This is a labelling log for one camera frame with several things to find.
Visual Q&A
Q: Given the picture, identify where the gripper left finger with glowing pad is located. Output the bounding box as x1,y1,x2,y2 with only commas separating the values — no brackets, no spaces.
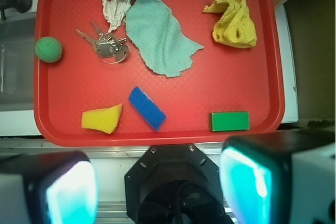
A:
1,151,99,223

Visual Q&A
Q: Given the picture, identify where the yellow sponge piece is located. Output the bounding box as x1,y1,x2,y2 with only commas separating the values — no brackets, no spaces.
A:
81,103,123,134

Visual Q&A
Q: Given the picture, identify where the bunch of silver keys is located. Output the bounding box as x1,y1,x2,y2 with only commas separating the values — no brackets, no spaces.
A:
75,21,130,65

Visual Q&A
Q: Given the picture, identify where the blue sponge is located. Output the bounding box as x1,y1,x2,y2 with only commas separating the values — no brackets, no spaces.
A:
129,87,166,131

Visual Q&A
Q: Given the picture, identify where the teal cleaning cloth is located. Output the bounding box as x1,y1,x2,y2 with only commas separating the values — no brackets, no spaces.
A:
125,0,204,78

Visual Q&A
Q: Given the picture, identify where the red plastic tray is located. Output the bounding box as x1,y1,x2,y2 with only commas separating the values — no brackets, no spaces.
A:
34,0,285,147

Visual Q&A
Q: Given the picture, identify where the green rectangular block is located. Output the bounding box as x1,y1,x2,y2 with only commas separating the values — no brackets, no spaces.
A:
209,112,250,132

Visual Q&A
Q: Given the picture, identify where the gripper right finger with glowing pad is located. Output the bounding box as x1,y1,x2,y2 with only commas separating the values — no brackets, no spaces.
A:
219,129,335,223

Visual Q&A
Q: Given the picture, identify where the black octagonal mount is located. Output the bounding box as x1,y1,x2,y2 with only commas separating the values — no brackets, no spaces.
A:
124,144,232,223

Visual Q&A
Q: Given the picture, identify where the yellow microfiber cloth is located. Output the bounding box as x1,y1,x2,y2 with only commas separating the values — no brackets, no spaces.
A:
203,0,257,49

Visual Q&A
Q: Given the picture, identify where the green dimpled ball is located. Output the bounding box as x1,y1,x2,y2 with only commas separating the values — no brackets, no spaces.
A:
35,37,62,63

